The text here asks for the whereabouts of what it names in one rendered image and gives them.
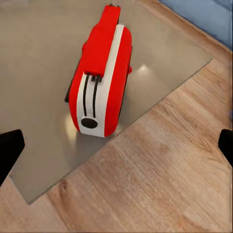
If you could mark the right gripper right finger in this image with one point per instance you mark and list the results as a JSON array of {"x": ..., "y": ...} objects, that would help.
[{"x": 225, "y": 143}]

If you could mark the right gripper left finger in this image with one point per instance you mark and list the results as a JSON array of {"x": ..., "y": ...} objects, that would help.
[{"x": 11, "y": 145}]

